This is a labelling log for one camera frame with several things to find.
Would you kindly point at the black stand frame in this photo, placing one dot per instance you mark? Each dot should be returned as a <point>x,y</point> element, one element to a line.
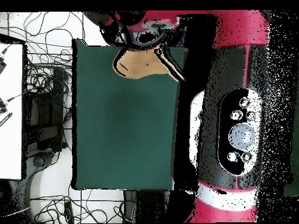
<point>57,93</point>

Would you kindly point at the grey stand base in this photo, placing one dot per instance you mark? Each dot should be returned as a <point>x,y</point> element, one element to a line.
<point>38,161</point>

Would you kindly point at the white table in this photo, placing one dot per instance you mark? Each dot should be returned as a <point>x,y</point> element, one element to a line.
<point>11,116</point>

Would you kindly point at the black strip with marks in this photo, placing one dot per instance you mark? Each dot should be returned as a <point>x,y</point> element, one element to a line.
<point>5,119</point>

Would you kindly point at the dark green table cloth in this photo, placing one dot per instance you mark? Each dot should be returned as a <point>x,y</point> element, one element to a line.
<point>116,128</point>

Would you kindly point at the tan terry towel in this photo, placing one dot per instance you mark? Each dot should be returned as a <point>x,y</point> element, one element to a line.
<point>140,64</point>

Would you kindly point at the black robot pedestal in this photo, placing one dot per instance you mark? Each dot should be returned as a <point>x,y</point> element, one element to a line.
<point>144,205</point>

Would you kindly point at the black power strip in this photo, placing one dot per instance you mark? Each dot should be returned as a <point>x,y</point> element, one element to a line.
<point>68,211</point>

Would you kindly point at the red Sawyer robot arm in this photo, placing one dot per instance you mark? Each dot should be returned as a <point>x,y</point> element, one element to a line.
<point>233,30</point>

